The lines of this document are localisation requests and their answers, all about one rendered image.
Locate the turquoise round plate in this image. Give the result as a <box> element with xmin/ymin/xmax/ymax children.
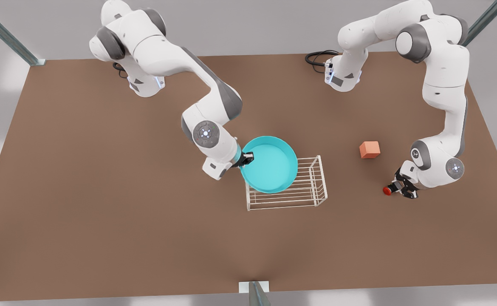
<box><xmin>240</xmin><ymin>136</ymin><xmax>299</xmax><ymax>194</ymax></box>

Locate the orange cube block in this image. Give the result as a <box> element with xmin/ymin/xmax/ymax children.
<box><xmin>359</xmin><ymin>141</ymin><xmax>381</xmax><ymax>159</ymax></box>

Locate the white wire shelf rack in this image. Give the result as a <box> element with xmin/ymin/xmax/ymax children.
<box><xmin>246</xmin><ymin>155</ymin><xmax>328</xmax><ymax>211</ymax></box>

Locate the silver frame post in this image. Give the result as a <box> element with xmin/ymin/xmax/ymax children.
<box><xmin>0</xmin><ymin>2</ymin><xmax>46</xmax><ymax>66</ymax></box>
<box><xmin>462</xmin><ymin>0</ymin><xmax>497</xmax><ymax>47</ymax></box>
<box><xmin>238</xmin><ymin>281</ymin><xmax>271</xmax><ymax>306</ymax></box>

